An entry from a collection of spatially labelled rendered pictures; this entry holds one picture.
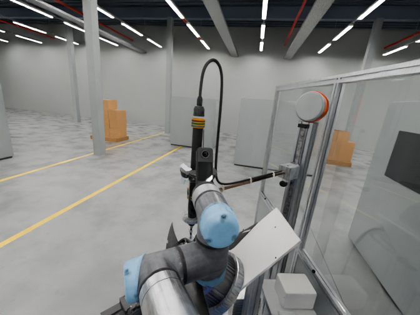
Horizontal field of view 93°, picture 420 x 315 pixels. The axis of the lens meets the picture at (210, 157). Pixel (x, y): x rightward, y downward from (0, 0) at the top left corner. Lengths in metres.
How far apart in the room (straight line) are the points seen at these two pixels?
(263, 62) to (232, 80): 1.93
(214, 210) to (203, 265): 0.12
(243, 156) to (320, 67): 8.32
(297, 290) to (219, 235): 0.95
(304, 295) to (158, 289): 1.03
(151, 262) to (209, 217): 0.13
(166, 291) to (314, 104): 1.04
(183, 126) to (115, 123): 2.67
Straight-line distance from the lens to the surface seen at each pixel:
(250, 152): 6.19
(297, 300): 1.34
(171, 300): 0.35
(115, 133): 8.83
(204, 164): 0.55
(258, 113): 6.03
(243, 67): 12.89
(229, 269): 1.02
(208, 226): 0.39
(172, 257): 0.44
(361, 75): 1.18
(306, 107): 1.19
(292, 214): 1.32
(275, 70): 12.87
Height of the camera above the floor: 1.86
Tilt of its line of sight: 16 degrees down
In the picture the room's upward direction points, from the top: 5 degrees clockwise
